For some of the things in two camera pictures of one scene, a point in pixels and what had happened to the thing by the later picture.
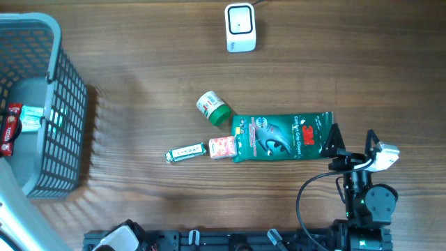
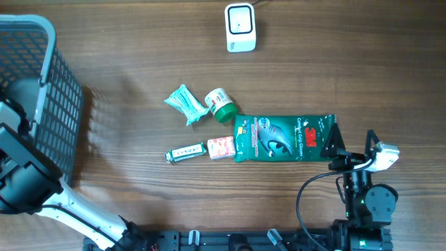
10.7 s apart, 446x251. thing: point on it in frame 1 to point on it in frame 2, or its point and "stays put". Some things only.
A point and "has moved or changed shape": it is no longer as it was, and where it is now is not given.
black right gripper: x=348 y=159 stays put
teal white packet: x=30 y=118 to x=188 y=104
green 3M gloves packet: x=280 y=137 stays put
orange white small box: x=222 y=147 stays put
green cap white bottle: x=212 y=106 has moved or changed shape
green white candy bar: x=185 y=153 stays put
